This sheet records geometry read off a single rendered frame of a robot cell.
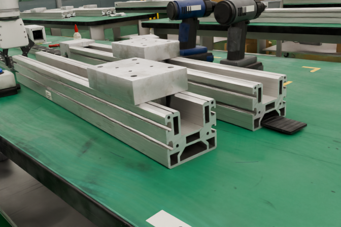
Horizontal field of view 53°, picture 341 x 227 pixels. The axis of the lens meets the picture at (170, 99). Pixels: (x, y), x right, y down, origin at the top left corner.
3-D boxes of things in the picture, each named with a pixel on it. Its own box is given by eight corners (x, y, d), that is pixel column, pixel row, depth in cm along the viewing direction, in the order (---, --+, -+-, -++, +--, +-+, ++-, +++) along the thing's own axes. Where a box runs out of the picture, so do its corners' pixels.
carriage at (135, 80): (91, 101, 66) (86, 66, 64) (139, 88, 72) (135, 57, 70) (136, 122, 54) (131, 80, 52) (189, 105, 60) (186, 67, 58)
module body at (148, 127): (17, 81, 111) (11, 55, 109) (47, 75, 117) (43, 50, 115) (168, 169, 51) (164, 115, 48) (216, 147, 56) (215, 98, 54)
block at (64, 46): (57, 68, 128) (52, 43, 125) (87, 62, 135) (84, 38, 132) (66, 72, 121) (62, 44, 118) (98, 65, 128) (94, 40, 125)
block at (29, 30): (22, 43, 207) (19, 27, 204) (41, 41, 214) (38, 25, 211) (27, 44, 200) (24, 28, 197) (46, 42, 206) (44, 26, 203)
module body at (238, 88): (72, 70, 122) (69, 46, 120) (98, 65, 128) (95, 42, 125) (252, 131, 61) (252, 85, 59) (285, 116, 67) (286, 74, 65)
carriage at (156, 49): (113, 66, 96) (110, 42, 94) (146, 60, 102) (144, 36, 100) (146, 75, 84) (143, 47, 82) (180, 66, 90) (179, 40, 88)
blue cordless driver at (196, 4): (168, 69, 114) (163, 0, 107) (218, 60, 122) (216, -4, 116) (179, 73, 108) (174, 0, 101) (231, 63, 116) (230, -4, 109)
